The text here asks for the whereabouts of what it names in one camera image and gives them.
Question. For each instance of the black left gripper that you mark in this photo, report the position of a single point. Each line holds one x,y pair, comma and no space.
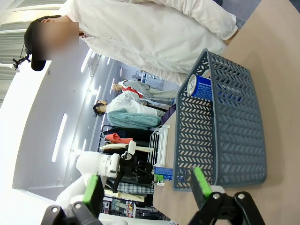
133,171

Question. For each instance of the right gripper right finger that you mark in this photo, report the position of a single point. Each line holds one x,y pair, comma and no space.
204,185

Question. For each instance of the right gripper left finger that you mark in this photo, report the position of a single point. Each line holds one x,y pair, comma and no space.
91,189

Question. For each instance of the blue Pepsi can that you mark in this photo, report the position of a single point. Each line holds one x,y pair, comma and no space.
165,172
204,86

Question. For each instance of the grey plastic woven basket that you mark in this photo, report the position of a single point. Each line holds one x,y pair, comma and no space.
234,140

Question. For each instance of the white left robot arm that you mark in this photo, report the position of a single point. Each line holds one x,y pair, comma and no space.
93,164

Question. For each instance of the person's left hand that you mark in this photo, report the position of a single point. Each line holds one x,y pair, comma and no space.
232,36

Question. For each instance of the blue plaid garment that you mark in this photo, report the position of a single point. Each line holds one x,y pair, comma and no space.
136,188

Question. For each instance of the beige garment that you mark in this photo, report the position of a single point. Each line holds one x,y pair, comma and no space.
124,197

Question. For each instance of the shelf with colourful goods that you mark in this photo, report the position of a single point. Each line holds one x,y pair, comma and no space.
126,208

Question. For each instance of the cream garment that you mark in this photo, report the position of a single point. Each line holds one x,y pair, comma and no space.
112,147

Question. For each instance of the orange garment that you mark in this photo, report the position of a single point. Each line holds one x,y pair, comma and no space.
114,138

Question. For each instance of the black garment rack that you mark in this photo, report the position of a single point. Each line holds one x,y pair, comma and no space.
103,133

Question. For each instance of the ceiling light strip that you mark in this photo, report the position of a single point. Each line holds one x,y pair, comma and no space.
86,62
59,138
97,95

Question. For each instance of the purple cloth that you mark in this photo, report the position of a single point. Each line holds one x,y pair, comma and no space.
168,114

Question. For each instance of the teal knitted blanket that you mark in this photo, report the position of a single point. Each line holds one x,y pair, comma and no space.
133,119

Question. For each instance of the dark-haired mannequin in white shirt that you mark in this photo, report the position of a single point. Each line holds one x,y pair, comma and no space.
126,105

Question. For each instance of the bald mannequin in grey clothes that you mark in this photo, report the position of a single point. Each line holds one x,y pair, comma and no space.
140,87

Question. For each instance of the blue storage shelf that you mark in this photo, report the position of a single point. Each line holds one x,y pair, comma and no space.
152,79

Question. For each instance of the person in white jacket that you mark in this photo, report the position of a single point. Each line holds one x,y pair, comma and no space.
140,35

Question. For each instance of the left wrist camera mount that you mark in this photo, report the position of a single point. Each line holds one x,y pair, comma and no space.
132,147

